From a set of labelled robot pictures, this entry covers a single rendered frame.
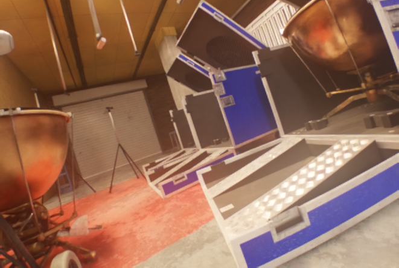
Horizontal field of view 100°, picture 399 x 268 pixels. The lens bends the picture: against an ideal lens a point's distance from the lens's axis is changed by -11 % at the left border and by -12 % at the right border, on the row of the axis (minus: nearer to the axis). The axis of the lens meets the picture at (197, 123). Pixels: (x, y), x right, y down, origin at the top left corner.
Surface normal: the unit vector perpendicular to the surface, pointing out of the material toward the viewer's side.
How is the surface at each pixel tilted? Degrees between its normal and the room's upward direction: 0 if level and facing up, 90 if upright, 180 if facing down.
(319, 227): 90
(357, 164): 90
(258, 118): 90
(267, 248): 90
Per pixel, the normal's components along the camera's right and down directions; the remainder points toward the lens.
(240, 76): 0.39, -0.15
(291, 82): 0.10, -0.06
